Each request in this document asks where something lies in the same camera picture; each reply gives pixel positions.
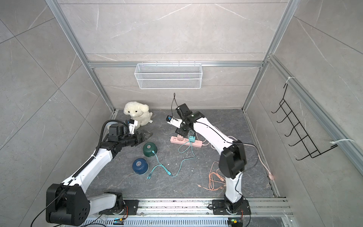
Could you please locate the blue meat grinder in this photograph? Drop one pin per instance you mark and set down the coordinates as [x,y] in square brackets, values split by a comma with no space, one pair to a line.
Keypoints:
[140,166]

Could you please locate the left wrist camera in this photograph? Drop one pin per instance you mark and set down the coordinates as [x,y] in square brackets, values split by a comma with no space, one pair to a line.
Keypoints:
[133,126]

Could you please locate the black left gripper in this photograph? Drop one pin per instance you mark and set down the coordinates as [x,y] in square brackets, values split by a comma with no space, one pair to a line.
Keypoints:
[142,136]

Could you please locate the green meat grinder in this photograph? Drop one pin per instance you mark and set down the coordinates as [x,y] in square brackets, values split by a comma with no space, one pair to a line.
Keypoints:
[150,149]

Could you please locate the pink charger plug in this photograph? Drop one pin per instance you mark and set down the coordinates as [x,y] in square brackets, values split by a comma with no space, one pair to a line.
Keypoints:
[180,138]

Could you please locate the white plush dog toy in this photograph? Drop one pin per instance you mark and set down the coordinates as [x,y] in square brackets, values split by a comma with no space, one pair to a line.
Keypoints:
[138,112]

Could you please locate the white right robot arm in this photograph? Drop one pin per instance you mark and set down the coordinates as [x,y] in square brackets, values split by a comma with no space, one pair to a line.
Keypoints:
[232,159]

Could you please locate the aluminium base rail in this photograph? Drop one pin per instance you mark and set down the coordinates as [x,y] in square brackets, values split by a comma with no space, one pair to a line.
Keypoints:
[197,212]

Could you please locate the pink power strip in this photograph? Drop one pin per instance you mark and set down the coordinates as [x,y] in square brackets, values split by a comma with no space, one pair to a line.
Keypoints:
[199,144]

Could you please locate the white wire mesh basket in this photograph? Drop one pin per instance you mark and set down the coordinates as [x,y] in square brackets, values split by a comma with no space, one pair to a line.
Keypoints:
[169,75]

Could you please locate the black wire hook rack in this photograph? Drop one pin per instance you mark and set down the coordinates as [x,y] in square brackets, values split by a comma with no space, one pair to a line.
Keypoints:
[299,130]

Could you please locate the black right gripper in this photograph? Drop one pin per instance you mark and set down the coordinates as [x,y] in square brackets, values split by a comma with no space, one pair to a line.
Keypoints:
[179,131]

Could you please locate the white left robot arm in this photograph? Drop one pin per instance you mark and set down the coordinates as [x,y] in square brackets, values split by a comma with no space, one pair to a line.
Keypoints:
[67,203]

